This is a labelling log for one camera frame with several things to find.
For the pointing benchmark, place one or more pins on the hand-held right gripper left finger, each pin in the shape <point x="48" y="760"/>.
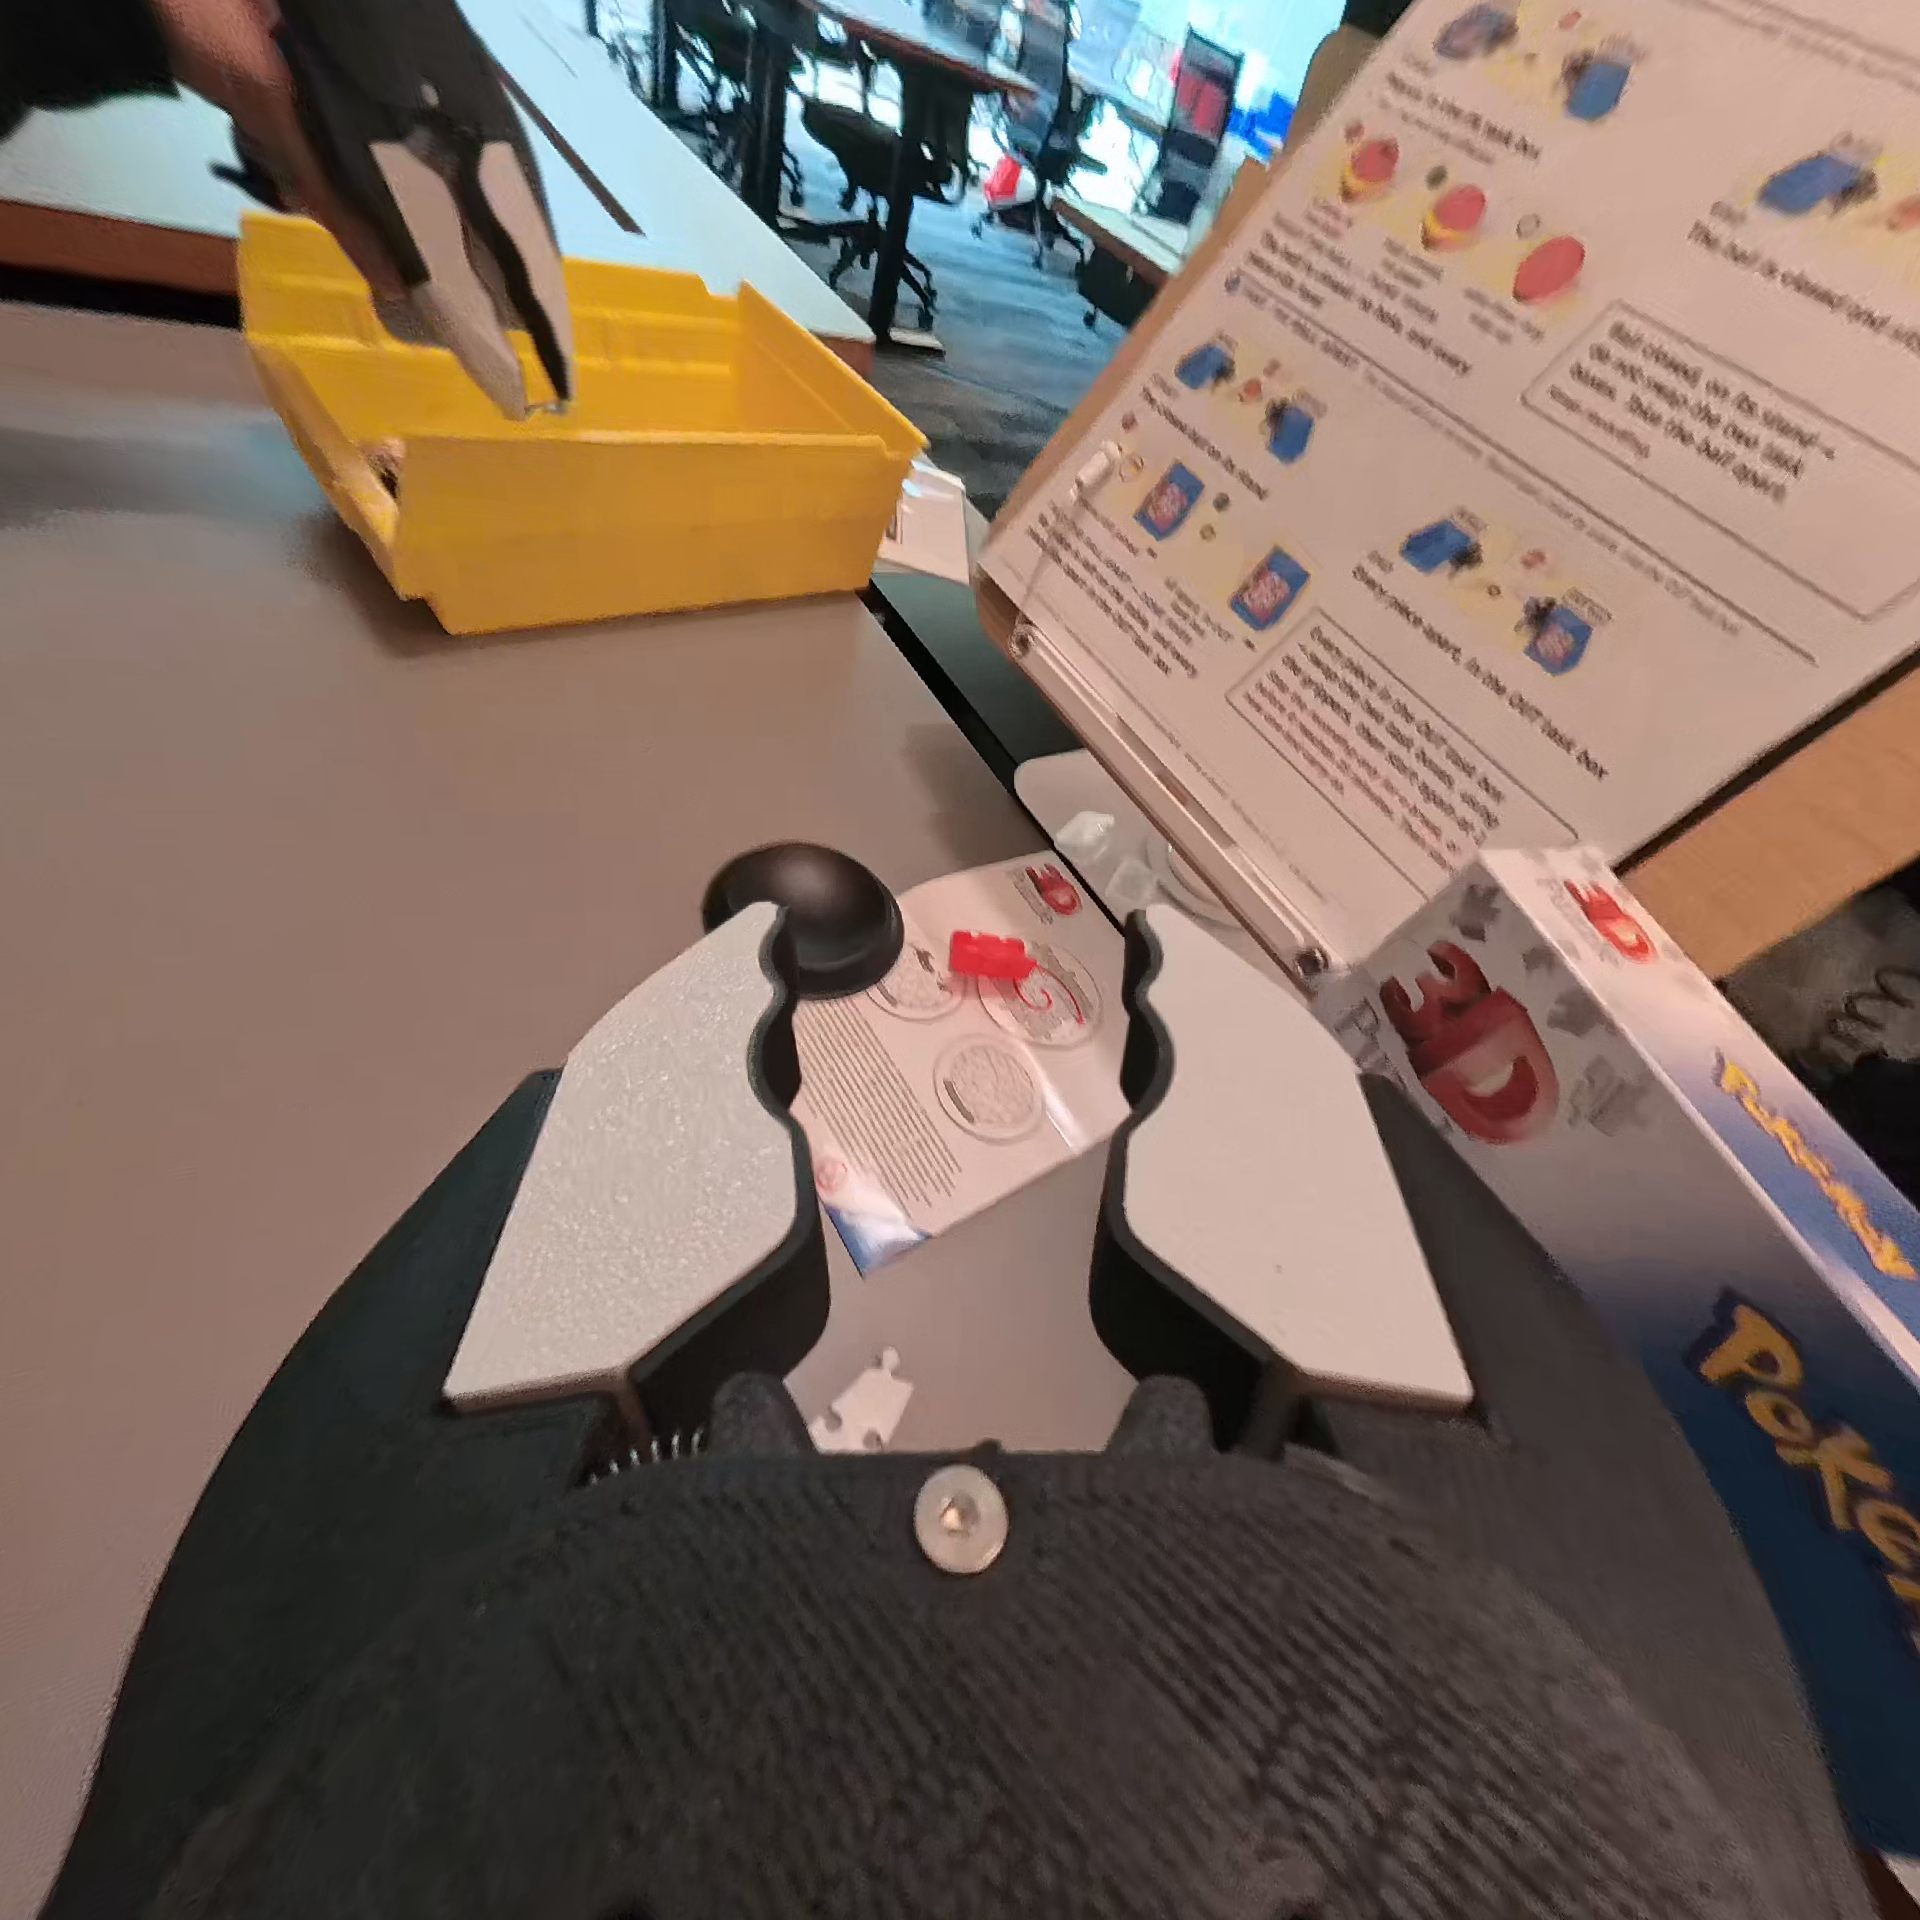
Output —
<point x="646" y="1172"/>

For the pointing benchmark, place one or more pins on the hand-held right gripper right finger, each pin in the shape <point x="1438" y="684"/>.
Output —
<point x="1276" y="1184"/>

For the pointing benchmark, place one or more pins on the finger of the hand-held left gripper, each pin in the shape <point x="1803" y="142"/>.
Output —
<point x="451" y="255"/>
<point x="537" y="270"/>

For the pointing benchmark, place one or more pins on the yellow plastic bin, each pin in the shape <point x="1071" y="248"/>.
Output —
<point x="646" y="511"/>

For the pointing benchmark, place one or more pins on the white-backed puzzle piece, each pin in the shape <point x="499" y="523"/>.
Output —
<point x="866" y="1403"/>

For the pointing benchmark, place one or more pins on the person's left forearm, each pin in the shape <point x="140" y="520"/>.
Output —
<point x="67" y="45"/>

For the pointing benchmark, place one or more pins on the black dome ball stand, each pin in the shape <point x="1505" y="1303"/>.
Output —
<point x="809" y="902"/>

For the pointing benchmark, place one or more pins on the blue white puzzle box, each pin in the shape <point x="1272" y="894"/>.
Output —
<point x="1651" y="1142"/>

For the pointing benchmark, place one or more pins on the person's left hand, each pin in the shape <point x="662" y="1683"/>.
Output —
<point x="248" y="91"/>

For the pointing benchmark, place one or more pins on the grey neighbouring table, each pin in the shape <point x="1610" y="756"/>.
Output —
<point x="674" y="226"/>

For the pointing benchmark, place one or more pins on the folded white leaflet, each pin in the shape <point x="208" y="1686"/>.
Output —
<point x="931" y="1109"/>

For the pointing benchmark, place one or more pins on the black office chair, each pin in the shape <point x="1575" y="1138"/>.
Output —
<point x="868" y="150"/>

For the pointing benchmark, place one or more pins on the small red plastic part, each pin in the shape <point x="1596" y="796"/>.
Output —
<point x="991" y="956"/>

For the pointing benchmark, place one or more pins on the clear plastic bag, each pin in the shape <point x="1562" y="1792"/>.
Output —
<point x="1066" y="796"/>

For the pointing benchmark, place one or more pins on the long office desk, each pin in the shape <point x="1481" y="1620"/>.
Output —
<point x="931" y="38"/>

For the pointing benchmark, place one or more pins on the white paper sheet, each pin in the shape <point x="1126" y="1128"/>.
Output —
<point x="931" y="525"/>

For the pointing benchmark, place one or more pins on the brown document holder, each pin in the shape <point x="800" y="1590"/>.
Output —
<point x="1799" y="839"/>

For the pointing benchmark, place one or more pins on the printed instruction sheet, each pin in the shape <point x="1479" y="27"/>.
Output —
<point x="1500" y="452"/>

